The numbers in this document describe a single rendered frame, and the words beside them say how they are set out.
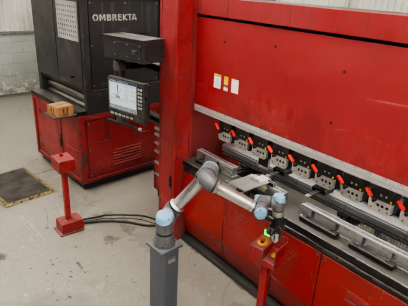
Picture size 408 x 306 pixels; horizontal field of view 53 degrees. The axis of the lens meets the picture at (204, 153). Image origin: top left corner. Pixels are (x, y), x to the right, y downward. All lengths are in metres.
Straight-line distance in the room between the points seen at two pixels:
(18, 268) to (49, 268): 0.26
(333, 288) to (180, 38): 2.21
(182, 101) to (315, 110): 1.30
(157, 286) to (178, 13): 2.07
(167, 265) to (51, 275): 1.39
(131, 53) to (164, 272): 1.80
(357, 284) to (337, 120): 1.04
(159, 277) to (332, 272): 1.15
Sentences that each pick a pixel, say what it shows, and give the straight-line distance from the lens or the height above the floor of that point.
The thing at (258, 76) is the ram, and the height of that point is 1.78.
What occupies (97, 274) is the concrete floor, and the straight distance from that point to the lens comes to 3.88.
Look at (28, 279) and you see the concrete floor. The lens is 3.96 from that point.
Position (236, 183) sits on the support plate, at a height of 1.00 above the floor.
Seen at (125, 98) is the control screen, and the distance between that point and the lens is 3.70.
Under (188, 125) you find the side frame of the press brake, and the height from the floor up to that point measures 1.19.
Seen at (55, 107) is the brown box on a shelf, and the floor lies 1.09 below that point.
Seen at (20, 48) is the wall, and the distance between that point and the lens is 9.57.
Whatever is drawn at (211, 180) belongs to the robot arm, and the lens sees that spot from 2.51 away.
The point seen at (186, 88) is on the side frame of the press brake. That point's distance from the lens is 3.63.
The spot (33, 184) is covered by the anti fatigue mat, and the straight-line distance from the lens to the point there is 5.47.
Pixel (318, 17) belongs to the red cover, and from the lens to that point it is 2.74.
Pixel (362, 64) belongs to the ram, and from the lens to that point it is 2.60.
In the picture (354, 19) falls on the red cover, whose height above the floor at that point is 2.25.
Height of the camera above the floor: 2.41
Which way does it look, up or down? 23 degrees down
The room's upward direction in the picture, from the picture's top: 3 degrees clockwise
